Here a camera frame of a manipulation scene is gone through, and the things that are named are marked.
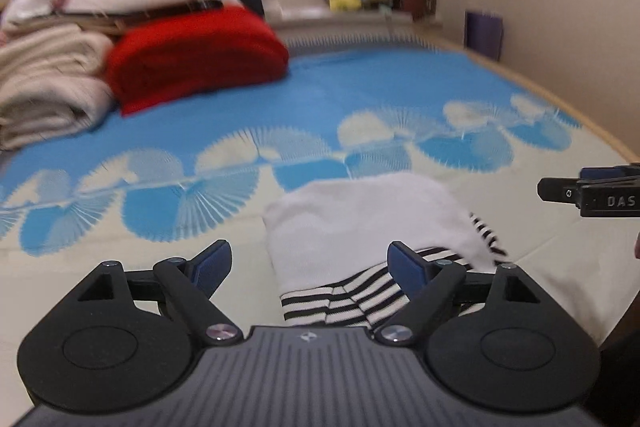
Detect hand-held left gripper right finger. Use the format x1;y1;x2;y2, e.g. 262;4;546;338
374;241;542;349

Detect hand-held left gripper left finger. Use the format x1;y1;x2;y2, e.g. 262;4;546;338
75;240;245;349

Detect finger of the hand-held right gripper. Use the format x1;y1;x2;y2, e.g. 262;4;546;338
537;176;582;208
580;163;640;182

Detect black white striped small garment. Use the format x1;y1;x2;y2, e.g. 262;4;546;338
262;172;509;329

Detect purple paper bag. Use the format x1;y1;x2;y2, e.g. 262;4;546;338
465;10;504;62

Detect blue printed bedsheet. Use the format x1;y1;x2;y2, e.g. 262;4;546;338
0;41;640;427

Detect red folded blanket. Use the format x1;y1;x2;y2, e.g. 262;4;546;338
106;5;291;116

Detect grey patterned mattress cover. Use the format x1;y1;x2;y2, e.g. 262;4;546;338
280;26;441;58

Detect cream folded blanket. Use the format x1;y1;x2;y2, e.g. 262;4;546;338
0;24;117;151

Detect dark patterned folded cloth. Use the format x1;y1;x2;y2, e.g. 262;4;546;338
75;0;223;35

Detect wooden bed frame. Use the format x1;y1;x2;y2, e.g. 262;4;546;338
430;34;640;164

